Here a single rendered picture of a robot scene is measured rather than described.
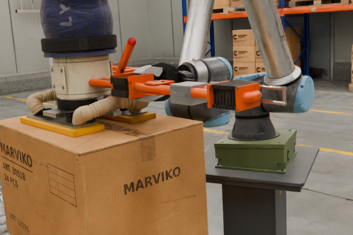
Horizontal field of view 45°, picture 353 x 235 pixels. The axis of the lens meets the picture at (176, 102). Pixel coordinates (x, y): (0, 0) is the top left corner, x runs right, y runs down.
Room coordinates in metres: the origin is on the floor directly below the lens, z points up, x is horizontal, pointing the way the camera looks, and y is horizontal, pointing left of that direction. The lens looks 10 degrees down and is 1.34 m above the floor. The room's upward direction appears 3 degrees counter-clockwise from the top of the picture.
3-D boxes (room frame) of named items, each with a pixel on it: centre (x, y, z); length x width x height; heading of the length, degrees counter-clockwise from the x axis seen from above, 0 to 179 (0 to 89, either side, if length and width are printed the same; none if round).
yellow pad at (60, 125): (1.26, 0.36, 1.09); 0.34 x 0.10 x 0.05; 43
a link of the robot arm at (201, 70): (1.30, -0.05, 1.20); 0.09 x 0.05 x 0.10; 44
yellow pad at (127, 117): (1.39, 0.22, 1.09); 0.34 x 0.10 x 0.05; 43
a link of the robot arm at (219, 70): (1.35, -0.11, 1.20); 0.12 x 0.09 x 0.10; 134
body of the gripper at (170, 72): (1.24, 0.01, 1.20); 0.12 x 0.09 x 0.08; 134
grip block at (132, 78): (1.15, 0.11, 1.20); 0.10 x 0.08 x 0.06; 133
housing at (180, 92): (0.99, -0.03, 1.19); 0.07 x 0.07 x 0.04; 43
